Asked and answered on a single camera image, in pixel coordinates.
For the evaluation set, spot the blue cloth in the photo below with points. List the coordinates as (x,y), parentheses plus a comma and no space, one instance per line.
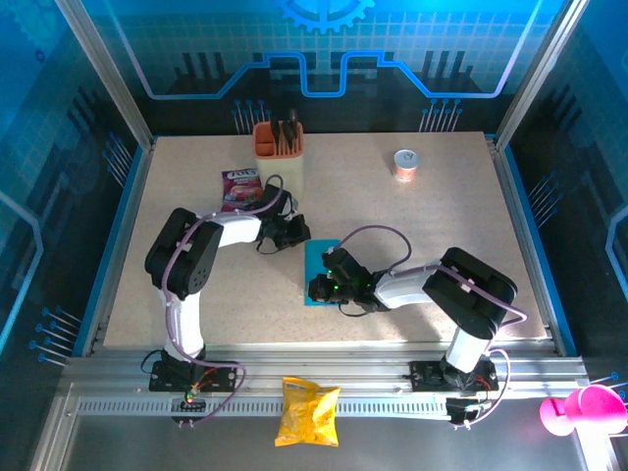
(316,260)

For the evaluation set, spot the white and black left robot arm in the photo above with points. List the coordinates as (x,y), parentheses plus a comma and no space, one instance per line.
(189,314)

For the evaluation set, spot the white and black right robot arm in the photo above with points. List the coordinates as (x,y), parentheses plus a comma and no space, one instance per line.
(402,289)

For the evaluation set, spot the beige utensil holder orange rim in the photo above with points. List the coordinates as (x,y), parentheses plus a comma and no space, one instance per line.
(282,167)

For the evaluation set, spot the red candy bag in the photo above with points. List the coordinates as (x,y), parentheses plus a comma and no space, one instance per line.
(238,186)

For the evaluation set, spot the short black kitchen utensil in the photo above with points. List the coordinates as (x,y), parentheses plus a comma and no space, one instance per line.
(279,130)

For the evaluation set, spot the tall black kitchen utensil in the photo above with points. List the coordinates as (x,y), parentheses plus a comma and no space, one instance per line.
(293,118)

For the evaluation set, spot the small orange can white lid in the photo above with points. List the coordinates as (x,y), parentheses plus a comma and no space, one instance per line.
(406,169)

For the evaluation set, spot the yellow chips bag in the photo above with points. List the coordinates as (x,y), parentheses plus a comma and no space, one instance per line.
(306,417)

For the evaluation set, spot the right circuit board with LED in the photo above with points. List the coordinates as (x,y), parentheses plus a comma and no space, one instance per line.
(461,409)

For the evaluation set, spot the circuit board with led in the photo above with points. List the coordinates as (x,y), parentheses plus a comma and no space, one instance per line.
(189,403)
(461,409)

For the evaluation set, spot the left circuit board with LED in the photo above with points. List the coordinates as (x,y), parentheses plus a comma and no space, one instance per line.
(189,403)

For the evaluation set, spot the pink plastic goblet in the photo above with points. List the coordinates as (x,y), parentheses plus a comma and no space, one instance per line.
(596,409)

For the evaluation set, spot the aluminium front rail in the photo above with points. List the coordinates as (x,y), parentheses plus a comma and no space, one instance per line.
(319,365)

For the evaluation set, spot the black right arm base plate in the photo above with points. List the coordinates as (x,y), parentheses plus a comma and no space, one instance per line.
(422,373)

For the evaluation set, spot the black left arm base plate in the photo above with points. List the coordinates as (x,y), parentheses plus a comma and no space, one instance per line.
(225,368)

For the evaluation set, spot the aluminium side rail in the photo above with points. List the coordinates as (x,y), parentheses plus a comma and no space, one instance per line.
(122,235)
(522,235)

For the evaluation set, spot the aluminium frame post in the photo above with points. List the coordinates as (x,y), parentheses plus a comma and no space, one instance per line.
(538,73)
(109,73)

